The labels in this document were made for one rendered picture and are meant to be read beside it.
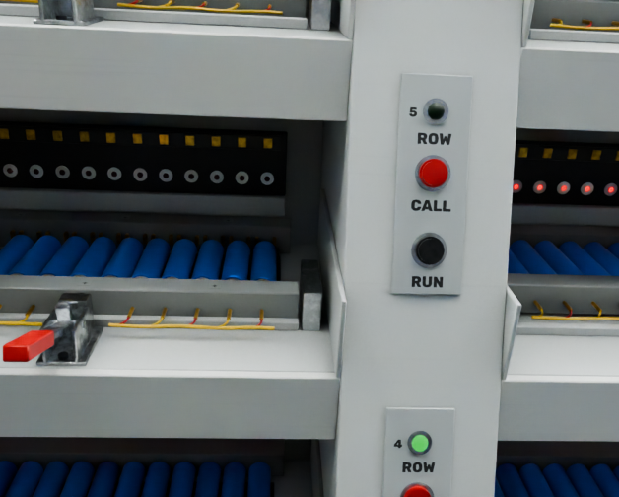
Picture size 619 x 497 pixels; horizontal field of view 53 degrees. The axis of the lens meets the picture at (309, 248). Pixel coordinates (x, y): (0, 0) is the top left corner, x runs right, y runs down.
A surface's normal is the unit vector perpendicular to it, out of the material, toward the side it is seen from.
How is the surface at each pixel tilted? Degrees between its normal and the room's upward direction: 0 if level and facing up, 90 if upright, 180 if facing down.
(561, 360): 19
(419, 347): 90
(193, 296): 108
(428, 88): 90
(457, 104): 90
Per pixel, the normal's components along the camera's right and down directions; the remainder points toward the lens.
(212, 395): 0.04, 0.40
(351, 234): 0.06, 0.09
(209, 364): 0.05, -0.91
